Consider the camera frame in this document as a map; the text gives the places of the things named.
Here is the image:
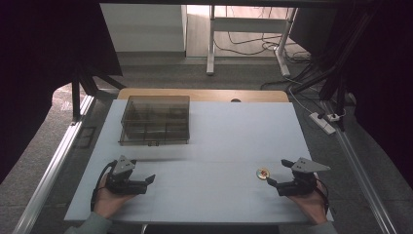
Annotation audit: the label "aluminium rail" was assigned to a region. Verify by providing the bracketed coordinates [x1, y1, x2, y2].
[12, 95, 95, 234]
[320, 99, 398, 234]

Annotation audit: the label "person's left hand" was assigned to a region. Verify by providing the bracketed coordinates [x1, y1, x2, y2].
[93, 176, 138, 219]

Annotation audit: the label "white power strip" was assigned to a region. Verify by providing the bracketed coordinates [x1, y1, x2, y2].
[309, 111, 337, 136]

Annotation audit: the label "black curtain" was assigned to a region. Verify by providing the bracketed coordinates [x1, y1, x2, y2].
[289, 0, 413, 179]
[0, 0, 124, 184]

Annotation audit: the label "dark floor socket cover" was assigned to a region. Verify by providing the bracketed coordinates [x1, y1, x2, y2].
[75, 126, 97, 150]

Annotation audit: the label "round gold badge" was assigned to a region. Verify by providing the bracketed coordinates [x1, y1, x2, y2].
[255, 167, 271, 180]

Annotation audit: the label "white table mat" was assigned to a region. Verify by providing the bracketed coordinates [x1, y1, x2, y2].
[63, 98, 335, 225]

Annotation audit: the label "black metal stand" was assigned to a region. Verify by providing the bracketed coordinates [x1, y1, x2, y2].
[288, 9, 378, 133]
[71, 62, 127, 123]

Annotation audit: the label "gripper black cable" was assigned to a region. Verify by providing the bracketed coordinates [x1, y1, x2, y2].
[314, 177, 331, 214]
[90, 160, 118, 213]

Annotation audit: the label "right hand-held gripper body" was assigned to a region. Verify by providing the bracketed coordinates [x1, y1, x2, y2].
[277, 157, 332, 197]

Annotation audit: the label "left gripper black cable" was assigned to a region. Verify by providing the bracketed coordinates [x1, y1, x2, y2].
[90, 160, 118, 213]

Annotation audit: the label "black floor cables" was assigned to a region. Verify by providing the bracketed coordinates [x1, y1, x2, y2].
[213, 6, 315, 92]

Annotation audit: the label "person's right hand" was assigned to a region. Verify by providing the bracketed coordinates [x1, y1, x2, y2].
[286, 180, 329, 226]

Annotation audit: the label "white plug adapter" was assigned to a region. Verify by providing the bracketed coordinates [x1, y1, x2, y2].
[326, 111, 346, 123]

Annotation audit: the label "white cabinet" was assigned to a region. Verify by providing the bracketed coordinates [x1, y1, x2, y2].
[99, 3, 188, 54]

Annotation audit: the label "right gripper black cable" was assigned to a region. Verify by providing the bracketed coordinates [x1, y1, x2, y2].
[314, 177, 331, 214]

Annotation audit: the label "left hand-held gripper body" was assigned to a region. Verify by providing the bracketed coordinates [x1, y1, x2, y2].
[104, 155, 149, 196]

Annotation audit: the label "white desk frame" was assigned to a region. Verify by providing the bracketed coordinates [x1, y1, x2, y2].
[206, 5, 299, 78]

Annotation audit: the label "clear dark compartment box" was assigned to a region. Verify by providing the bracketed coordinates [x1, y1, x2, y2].
[118, 95, 191, 146]

